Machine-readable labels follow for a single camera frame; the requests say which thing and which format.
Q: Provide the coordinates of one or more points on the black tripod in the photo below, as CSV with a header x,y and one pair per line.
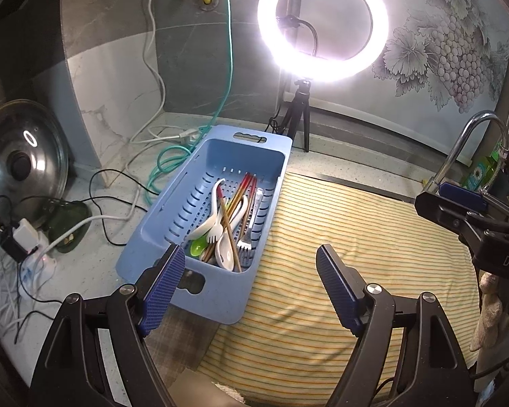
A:
x,y
299,106

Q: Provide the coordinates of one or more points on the person's right hand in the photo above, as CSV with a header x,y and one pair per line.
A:
x,y
490,305

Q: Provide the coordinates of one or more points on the metal pot lid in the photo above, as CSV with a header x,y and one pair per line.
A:
x,y
25,157

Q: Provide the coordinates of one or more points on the grape print wall panel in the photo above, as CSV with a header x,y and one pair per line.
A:
x,y
449,29

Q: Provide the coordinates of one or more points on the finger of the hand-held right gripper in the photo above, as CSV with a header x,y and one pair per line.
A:
x,y
466,198
441,214

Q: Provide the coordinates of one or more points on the chrome faucet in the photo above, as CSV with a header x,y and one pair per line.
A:
x,y
454,152

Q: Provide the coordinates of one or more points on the metal fork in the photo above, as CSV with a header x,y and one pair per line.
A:
x,y
254,212

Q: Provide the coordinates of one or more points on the white power strip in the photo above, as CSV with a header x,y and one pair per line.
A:
x,y
38,267

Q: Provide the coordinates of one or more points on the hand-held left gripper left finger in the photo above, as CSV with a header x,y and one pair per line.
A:
x,y
165,292

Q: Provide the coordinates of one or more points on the white plastic fork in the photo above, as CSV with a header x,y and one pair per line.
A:
x,y
215,236

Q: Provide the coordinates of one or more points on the green dish soap bottle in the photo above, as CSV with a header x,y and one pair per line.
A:
x,y
481,171

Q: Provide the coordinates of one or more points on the white ceramic spoon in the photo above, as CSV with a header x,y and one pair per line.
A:
x,y
204,229
225,258

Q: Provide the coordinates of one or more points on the white plug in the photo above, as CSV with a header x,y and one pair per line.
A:
x,y
189,136

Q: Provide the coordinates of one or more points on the yellow striped cloth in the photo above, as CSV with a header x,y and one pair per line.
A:
x,y
364,229

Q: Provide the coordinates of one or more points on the blue plastic basket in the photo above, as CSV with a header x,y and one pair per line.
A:
x,y
220,148

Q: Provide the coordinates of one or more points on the green plastic spoon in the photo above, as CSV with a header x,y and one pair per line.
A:
x,y
197,247

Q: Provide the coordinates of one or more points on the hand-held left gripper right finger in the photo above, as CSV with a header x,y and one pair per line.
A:
x,y
337,292

